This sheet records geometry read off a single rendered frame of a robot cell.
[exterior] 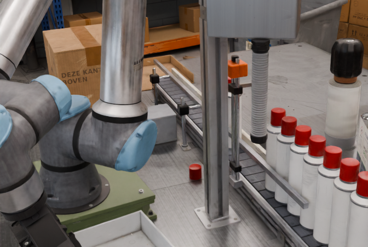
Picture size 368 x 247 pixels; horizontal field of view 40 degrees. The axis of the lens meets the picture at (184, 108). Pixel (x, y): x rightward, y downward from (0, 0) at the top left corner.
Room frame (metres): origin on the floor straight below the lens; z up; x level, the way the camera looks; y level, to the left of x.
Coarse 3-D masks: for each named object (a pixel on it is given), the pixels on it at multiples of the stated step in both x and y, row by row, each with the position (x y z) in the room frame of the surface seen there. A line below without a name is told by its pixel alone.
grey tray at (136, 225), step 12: (132, 216) 0.87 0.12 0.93; (144, 216) 0.87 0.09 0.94; (96, 228) 0.84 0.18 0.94; (108, 228) 0.85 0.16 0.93; (120, 228) 0.86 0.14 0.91; (132, 228) 0.87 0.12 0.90; (144, 228) 0.87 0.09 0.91; (156, 228) 0.82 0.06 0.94; (84, 240) 0.82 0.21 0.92; (96, 240) 0.83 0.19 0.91; (108, 240) 0.85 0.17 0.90; (120, 240) 0.85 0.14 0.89; (132, 240) 0.85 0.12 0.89; (144, 240) 0.85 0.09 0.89; (156, 240) 0.82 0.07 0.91; (168, 240) 0.78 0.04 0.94
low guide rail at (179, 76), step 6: (174, 72) 1.86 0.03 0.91; (180, 78) 1.79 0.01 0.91; (186, 84) 1.73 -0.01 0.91; (192, 84) 1.70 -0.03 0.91; (192, 90) 1.67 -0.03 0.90; (198, 90) 1.63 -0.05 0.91; (198, 96) 1.61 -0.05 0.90; (246, 138) 1.25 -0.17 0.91; (252, 144) 1.22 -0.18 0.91; (258, 144) 1.21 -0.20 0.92; (258, 150) 1.19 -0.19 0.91; (264, 150) 1.17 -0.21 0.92; (264, 156) 1.15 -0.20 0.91
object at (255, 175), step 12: (168, 84) 1.80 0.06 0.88; (180, 96) 1.67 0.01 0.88; (192, 120) 1.46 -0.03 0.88; (228, 156) 1.21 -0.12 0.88; (240, 156) 1.21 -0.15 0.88; (252, 168) 1.14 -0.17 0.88; (252, 180) 1.08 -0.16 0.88; (264, 180) 1.08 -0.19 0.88; (264, 192) 1.03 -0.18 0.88; (276, 204) 0.97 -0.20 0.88; (288, 216) 0.92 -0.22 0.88; (300, 228) 0.88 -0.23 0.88; (312, 240) 0.84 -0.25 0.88
